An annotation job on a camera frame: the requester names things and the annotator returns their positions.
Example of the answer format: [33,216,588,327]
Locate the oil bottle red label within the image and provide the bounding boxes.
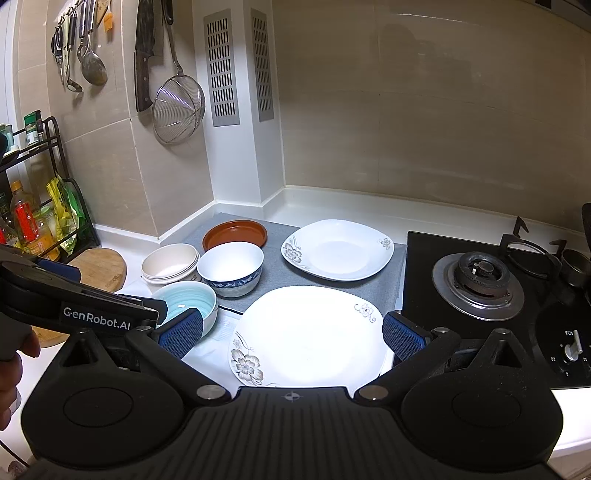
[11,180,39,244]

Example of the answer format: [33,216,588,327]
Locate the grey drying mat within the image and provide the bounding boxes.
[183,211,408,324]

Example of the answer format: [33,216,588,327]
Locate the black pot support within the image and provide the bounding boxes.
[500,216,566,279]

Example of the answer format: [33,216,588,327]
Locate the hanging steel ladle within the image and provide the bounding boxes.
[77,1,108,86]

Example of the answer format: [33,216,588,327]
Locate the cream bowls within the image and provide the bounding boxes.
[141,243,200,285]

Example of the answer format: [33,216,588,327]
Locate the cleaver knife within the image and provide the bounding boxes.
[133,0,155,113]

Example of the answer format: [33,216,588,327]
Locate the black gas stove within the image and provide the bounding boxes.
[402,232,590,388]

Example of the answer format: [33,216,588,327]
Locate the right grey vent grille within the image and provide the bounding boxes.
[250,8,274,122]

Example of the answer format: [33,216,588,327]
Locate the white floral plate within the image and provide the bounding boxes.
[228,286,394,393]
[280,219,394,282]

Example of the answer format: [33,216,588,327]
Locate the wire mesh strainer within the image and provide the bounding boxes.
[151,13,205,145]

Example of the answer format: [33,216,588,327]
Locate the white blue-rimmed bowl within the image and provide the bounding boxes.
[197,242,264,299]

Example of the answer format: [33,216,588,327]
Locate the dark pot with lid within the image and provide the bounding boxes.
[562,202,591,287]

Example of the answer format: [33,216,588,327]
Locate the wooden cutting board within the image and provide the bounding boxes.
[32,247,127,349]

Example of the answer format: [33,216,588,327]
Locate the green cap spice jar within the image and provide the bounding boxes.
[24,110,45,146]

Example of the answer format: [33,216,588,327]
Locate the steel burner ring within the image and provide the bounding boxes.
[431,251,526,322]

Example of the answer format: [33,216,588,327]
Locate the left grey vent grille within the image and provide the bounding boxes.
[204,9,240,127]

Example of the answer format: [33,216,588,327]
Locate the brown terracotta plate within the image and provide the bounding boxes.
[201,219,267,251]

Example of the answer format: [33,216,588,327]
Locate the grey vent grille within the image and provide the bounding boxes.
[250,8,274,122]
[204,9,240,127]

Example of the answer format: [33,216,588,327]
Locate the person left hand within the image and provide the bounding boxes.
[0,331,41,430]

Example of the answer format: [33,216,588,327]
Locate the turquoise glazed bowl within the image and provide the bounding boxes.
[152,281,218,337]

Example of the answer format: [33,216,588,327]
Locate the green yellow snack bag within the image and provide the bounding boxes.
[46,175,86,255]

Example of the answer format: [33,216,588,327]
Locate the black spice rack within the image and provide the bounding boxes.
[1,112,100,264]

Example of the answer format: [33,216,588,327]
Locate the stove control knob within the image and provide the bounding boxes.
[564,330,583,362]

